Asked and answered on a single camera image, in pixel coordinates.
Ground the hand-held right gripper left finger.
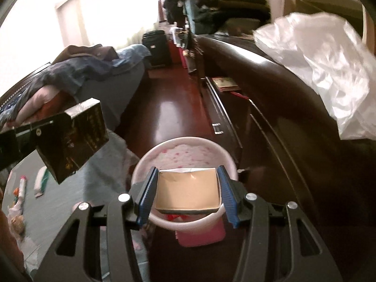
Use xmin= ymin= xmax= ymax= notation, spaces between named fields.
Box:
xmin=35 ymin=166 xmax=161 ymax=282

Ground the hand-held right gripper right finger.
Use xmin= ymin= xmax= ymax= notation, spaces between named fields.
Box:
xmin=216 ymin=165 xmax=344 ymax=282

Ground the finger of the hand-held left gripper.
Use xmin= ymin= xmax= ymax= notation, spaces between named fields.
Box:
xmin=0 ymin=113 xmax=72 ymax=170

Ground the small cardboard box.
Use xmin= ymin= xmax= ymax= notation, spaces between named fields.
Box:
xmin=154 ymin=167 xmax=222 ymax=215

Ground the black printed box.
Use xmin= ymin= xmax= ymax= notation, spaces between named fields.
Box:
xmin=36 ymin=98 xmax=110 ymax=184

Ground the pink dotted waste bin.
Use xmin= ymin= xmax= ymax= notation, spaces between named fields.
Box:
xmin=131 ymin=137 xmax=237 ymax=248

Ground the star print pillow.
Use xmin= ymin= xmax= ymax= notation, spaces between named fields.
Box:
xmin=0 ymin=90 xmax=31 ymax=125

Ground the white green tube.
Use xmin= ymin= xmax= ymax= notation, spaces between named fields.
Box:
xmin=33 ymin=168 xmax=51 ymax=198

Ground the white red tube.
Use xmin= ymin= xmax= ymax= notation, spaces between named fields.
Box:
xmin=13 ymin=175 xmax=29 ymax=212

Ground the pink folded quilt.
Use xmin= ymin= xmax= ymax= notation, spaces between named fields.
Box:
xmin=16 ymin=84 xmax=77 ymax=119

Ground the dark wooden headboard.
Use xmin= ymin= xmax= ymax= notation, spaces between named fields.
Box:
xmin=0 ymin=62 xmax=51 ymax=102

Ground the dark wooden dresser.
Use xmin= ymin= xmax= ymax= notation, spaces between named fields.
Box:
xmin=187 ymin=32 xmax=376 ymax=282

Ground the brown crumpled paper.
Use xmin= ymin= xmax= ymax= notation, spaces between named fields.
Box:
xmin=10 ymin=214 xmax=26 ymax=233

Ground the blue duvet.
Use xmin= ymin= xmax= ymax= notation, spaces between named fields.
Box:
xmin=28 ymin=44 xmax=152 ymax=94

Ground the brown blanket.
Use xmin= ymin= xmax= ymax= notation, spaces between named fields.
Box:
xmin=52 ymin=44 xmax=118 ymax=63

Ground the booklet in drawer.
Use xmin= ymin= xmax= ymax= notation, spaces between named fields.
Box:
xmin=211 ymin=77 xmax=240 ymax=92

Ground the bed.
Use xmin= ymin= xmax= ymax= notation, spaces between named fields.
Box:
xmin=0 ymin=43 xmax=152 ymax=143

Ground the red storage box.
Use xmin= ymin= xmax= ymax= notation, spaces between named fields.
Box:
xmin=167 ymin=39 xmax=185 ymax=66

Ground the black suitcase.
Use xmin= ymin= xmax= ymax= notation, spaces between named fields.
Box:
xmin=142 ymin=30 xmax=173 ymax=69

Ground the white plastic bag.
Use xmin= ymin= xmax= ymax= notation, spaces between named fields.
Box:
xmin=253 ymin=12 xmax=376 ymax=140

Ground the sheer window curtain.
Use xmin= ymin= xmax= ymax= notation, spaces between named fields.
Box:
xmin=54 ymin=0 xmax=161 ymax=54

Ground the stack of dark folded clothes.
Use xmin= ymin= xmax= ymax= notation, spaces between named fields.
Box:
xmin=195 ymin=0 xmax=271 ymax=33

